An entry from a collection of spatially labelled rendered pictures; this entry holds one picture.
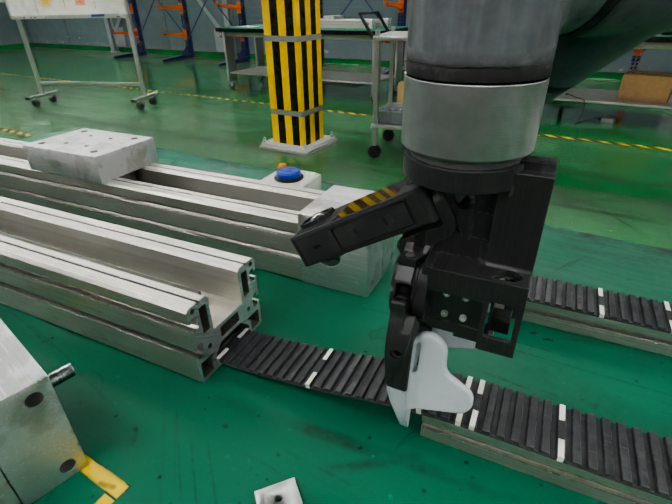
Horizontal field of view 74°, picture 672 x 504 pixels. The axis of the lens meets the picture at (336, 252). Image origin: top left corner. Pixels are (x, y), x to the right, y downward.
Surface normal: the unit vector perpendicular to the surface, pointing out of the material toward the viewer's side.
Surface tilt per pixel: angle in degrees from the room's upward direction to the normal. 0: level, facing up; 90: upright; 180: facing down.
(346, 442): 0
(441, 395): 80
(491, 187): 90
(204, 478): 0
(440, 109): 89
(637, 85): 90
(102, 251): 90
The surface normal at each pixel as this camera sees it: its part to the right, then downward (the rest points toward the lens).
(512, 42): 0.11, 0.49
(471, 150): -0.18, 0.50
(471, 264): -0.01, -0.87
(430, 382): -0.43, 0.29
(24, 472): 0.76, 0.31
